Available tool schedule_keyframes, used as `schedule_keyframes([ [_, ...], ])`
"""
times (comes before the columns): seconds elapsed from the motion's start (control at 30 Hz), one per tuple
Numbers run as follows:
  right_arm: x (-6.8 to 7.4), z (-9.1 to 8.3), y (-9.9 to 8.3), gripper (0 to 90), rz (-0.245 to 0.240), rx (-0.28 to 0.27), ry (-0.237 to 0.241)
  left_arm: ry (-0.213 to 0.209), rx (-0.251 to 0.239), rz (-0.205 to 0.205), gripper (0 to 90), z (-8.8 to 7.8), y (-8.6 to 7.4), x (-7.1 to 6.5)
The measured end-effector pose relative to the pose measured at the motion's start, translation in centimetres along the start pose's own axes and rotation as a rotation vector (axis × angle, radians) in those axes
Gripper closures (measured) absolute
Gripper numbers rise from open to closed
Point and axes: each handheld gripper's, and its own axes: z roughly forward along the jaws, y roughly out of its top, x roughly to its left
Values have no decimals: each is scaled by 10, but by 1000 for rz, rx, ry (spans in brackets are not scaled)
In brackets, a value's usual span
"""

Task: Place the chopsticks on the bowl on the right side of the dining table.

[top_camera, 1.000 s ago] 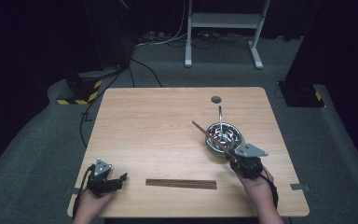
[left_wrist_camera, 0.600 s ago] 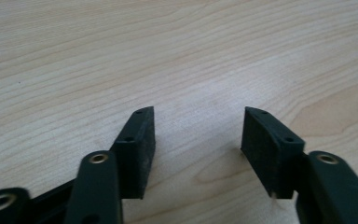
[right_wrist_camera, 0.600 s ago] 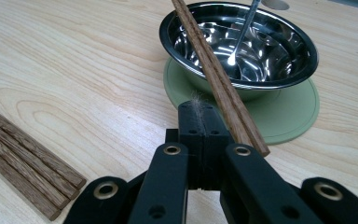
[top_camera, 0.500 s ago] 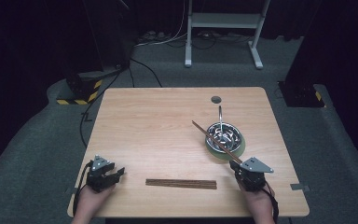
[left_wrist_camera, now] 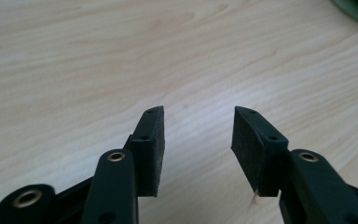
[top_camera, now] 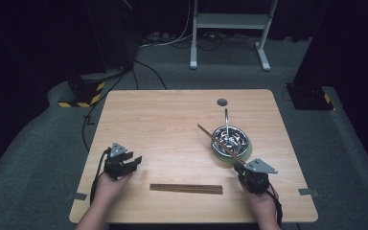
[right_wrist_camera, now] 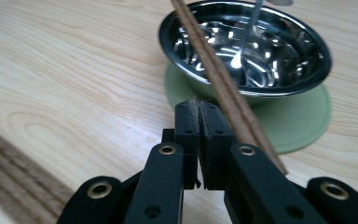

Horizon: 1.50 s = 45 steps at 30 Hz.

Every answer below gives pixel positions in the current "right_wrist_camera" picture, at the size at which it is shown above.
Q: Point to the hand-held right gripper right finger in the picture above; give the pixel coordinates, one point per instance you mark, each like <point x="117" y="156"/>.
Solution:
<point x="214" y="146"/>

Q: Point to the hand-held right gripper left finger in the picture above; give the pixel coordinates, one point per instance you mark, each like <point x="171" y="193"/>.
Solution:
<point x="187" y="140"/>

